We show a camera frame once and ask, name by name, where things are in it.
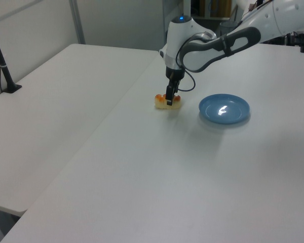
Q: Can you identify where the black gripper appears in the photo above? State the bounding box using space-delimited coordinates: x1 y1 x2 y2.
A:
165 66 186 106

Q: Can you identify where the bread with orange topping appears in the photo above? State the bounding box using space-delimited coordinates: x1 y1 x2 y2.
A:
154 93 182 110

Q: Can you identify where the blue round plate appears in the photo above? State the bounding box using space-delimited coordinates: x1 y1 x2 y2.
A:
198 93 251 125

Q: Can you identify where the grey mesh waste bin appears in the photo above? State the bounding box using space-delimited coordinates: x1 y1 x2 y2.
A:
219 21 240 35

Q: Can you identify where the white side table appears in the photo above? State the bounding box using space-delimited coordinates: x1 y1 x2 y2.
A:
0 43 160 218

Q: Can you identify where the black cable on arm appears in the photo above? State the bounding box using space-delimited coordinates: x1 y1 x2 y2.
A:
175 34 196 92

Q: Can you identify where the grey metal partition post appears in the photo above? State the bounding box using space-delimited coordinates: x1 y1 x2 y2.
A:
68 0 86 45

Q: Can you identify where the black camera stand pole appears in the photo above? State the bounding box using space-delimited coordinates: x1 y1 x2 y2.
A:
0 19 23 94

